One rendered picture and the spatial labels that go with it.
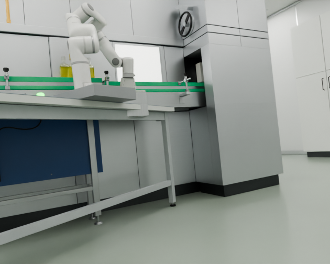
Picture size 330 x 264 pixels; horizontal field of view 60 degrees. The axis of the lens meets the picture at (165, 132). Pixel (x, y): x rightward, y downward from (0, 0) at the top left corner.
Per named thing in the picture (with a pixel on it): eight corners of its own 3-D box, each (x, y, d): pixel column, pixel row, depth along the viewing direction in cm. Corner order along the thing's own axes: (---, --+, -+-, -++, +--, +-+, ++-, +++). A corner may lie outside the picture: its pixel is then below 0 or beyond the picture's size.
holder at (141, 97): (132, 109, 211) (131, 99, 211) (147, 103, 187) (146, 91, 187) (109, 110, 203) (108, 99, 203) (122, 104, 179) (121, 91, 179)
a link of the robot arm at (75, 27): (67, 30, 171) (94, 29, 176) (71, 57, 159) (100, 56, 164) (65, 15, 163) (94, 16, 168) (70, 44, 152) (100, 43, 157)
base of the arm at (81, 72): (103, 89, 159) (99, 62, 159) (85, 89, 148) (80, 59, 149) (86, 95, 168) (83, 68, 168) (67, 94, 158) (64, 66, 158)
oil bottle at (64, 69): (69, 95, 199) (67, 64, 200) (71, 93, 194) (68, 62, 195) (61, 95, 197) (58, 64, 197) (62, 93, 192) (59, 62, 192)
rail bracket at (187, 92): (183, 103, 235) (180, 76, 236) (195, 100, 220) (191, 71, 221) (178, 103, 233) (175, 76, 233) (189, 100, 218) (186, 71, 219)
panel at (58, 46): (162, 85, 249) (158, 46, 250) (164, 84, 246) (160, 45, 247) (52, 84, 206) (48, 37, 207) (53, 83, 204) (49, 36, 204)
